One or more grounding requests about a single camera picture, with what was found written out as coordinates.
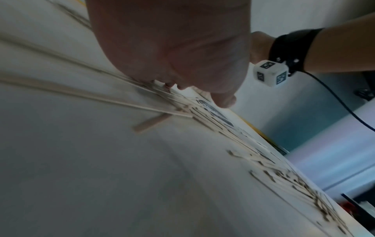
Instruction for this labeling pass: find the person's right hand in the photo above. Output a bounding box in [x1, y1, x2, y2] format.
[250, 31, 277, 64]

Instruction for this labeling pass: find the person's left hand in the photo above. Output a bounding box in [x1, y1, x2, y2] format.
[85, 0, 253, 108]

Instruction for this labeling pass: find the pile of wooden sticks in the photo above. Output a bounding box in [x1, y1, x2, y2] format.
[0, 32, 355, 234]

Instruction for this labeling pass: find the person's right forearm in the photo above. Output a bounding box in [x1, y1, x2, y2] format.
[303, 11, 375, 75]

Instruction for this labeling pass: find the black stand foot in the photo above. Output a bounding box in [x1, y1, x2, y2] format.
[353, 88, 375, 102]

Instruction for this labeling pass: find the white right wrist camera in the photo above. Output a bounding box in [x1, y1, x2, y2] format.
[252, 59, 289, 87]

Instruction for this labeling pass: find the black right wrist strap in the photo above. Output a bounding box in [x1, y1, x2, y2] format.
[268, 27, 326, 73]

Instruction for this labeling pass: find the black right camera cable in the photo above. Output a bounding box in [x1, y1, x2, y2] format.
[300, 69, 375, 132]

